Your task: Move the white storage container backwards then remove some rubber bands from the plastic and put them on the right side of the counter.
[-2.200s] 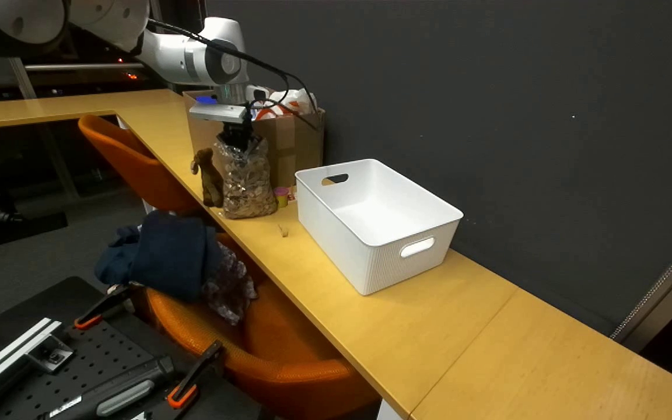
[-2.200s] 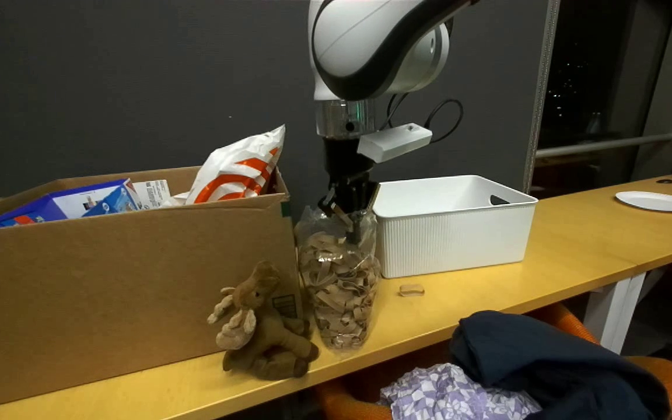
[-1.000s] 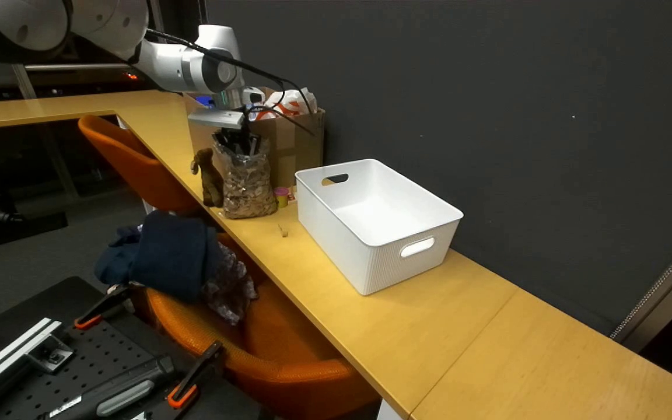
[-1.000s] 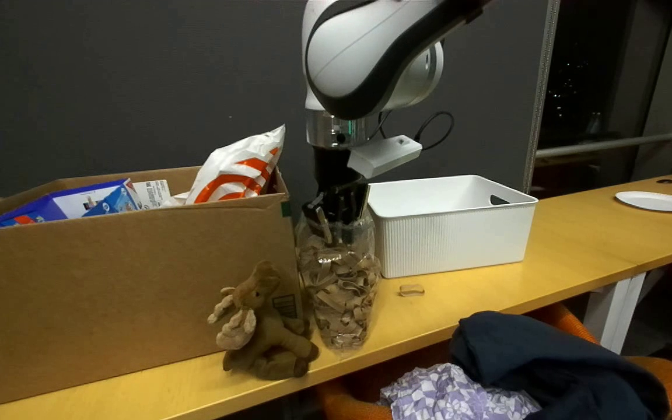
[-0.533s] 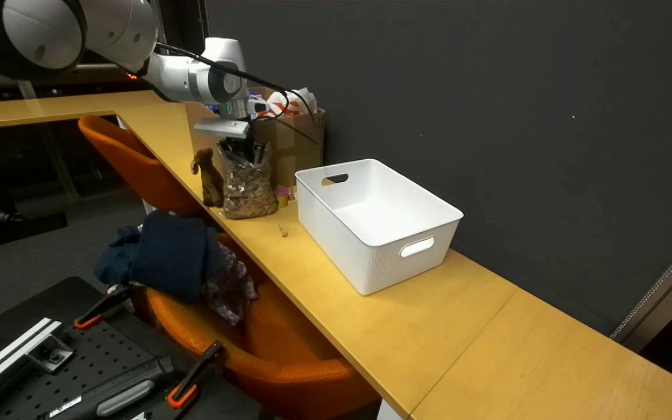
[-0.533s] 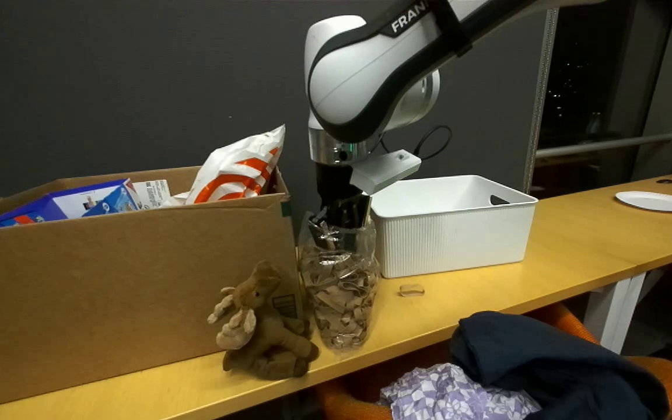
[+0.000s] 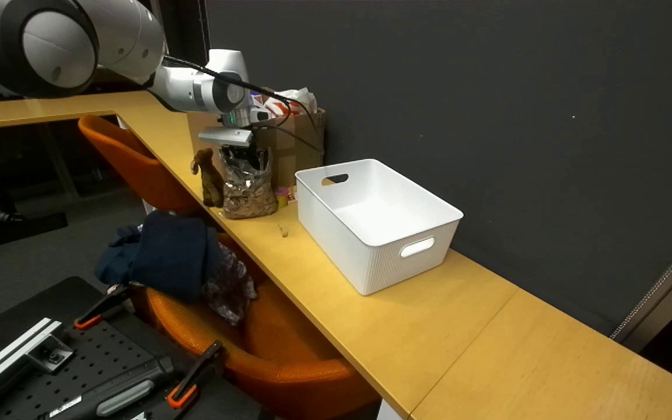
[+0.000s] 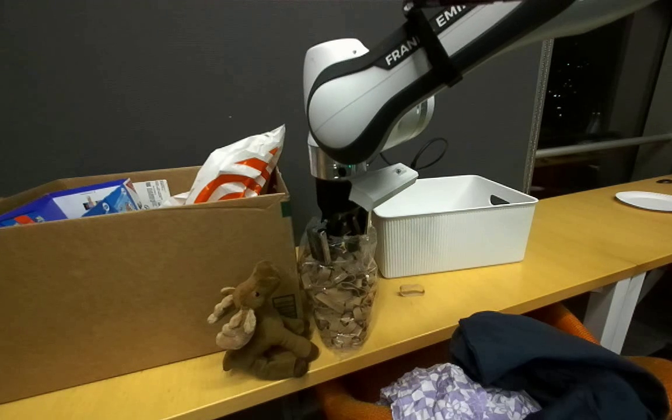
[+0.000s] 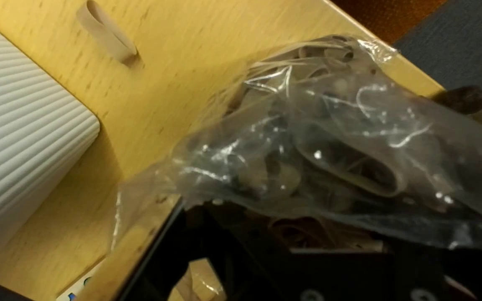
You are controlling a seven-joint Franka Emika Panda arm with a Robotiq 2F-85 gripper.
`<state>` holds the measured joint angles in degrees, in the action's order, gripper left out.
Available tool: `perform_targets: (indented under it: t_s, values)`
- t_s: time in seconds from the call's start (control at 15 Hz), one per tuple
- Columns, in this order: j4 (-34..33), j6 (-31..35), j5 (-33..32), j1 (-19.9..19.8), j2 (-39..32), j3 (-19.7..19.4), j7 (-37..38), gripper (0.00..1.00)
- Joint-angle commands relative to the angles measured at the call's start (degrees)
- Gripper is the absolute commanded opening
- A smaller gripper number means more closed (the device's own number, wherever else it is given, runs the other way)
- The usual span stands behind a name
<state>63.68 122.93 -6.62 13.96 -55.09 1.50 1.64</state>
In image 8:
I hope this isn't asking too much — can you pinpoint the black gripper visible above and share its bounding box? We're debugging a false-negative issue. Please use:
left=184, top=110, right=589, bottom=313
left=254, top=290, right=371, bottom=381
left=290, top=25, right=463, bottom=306
left=306, top=175, right=371, bottom=263

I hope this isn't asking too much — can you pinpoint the clear bag of rubber bands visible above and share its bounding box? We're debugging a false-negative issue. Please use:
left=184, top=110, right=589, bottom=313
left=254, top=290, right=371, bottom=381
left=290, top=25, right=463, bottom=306
left=296, top=212, right=381, bottom=353

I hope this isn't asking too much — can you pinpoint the navy blue garment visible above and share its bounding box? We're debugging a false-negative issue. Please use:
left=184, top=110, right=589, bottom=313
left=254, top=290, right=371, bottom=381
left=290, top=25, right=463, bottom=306
left=450, top=311, right=672, bottom=420

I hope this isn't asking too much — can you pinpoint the blue printed carton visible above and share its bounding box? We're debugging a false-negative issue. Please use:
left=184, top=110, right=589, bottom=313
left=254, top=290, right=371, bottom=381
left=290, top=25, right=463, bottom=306
left=0, top=177, right=142, bottom=233

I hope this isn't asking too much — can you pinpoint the white table leg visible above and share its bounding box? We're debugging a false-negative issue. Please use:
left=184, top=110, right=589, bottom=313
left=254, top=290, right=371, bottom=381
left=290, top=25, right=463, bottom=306
left=581, top=270, right=649, bottom=357

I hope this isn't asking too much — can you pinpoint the brown plush moose toy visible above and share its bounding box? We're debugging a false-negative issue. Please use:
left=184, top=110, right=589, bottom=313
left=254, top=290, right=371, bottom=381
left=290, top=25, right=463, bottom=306
left=205, top=259, right=322, bottom=382

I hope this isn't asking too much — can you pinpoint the white orange plastic bag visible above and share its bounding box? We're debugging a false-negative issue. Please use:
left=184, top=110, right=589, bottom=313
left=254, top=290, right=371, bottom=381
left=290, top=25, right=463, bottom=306
left=187, top=123, right=288, bottom=207

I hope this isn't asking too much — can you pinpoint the white plate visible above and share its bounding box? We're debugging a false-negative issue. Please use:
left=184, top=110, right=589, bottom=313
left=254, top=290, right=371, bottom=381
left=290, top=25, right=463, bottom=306
left=614, top=189, right=672, bottom=217

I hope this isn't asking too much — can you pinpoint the small white carton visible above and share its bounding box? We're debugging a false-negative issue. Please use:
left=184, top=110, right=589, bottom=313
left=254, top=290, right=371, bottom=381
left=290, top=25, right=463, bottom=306
left=129, top=177, right=175, bottom=210

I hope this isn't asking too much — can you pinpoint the white plastic storage container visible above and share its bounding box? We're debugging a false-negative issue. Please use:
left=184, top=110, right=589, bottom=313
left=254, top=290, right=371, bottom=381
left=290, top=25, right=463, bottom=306
left=371, top=172, right=541, bottom=280

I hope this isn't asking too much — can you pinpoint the purple floral cloth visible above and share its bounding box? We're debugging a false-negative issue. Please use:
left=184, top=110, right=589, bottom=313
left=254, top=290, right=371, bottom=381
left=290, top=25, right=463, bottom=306
left=378, top=361, right=543, bottom=420

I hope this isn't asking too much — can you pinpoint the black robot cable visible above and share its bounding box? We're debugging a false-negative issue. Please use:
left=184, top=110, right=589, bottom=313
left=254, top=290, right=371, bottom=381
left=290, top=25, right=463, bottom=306
left=409, top=136, right=450, bottom=175

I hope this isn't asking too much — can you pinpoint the orange chair with clothes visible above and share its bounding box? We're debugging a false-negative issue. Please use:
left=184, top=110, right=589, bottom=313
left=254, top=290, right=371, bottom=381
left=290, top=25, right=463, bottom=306
left=316, top=302, right=672, bottom=420

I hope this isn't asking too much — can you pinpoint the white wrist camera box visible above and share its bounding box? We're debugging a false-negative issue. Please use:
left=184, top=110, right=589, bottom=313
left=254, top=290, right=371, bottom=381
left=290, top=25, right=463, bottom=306
left=347, top=162, right=420, bottom=212

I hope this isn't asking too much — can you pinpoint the brown cardboard box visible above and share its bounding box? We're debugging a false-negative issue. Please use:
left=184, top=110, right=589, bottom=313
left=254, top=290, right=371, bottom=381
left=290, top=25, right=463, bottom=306
left=0, top=164, right=301, bottom=408

